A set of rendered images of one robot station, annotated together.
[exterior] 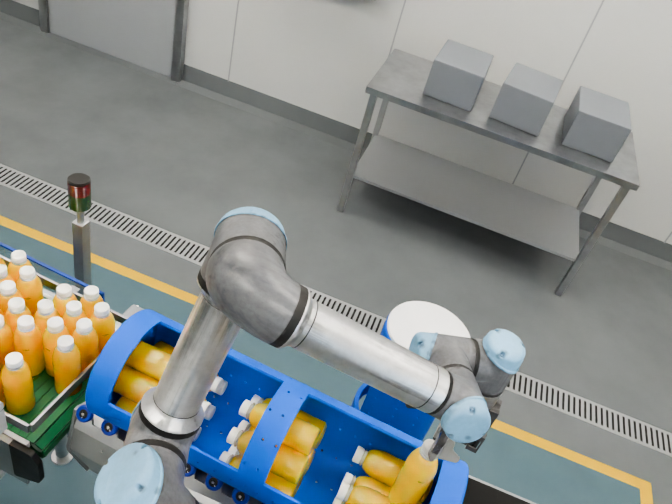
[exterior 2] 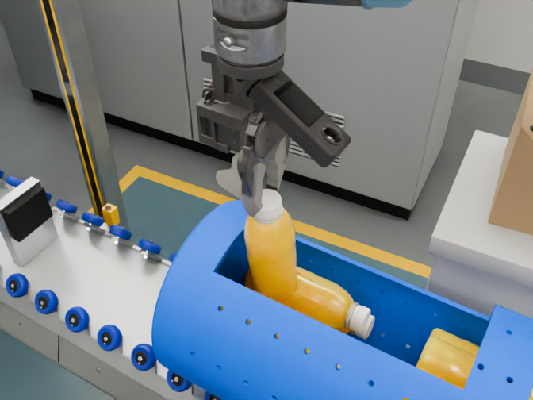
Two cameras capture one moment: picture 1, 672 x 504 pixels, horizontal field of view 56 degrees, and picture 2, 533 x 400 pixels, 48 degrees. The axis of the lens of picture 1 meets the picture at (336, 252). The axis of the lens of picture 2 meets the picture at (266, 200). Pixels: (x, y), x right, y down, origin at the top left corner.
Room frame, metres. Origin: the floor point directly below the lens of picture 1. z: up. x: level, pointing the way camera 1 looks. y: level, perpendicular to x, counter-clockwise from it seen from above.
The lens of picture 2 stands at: (1.34, -0.13, 1.83)
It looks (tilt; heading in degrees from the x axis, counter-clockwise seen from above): 43 degrees down; 199
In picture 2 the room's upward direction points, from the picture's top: straight up
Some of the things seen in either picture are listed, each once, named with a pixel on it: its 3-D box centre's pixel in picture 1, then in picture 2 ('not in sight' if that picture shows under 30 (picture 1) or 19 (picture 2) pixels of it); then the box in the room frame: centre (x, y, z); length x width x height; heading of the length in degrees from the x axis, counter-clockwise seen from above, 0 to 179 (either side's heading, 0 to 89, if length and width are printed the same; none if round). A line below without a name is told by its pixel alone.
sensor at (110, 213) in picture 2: not in sight; (102, 222); (0.59, -0.76, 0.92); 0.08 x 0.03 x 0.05; 169
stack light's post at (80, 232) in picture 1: (85, 339); not in sight; (1.40, 0.77, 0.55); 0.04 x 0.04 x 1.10; 79
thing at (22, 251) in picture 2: not in sight; (29, 224); (0.71, -0.84, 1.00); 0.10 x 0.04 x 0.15; 169
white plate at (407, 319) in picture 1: (429, 333); not in sight; (1.44, -0.36, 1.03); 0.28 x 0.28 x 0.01
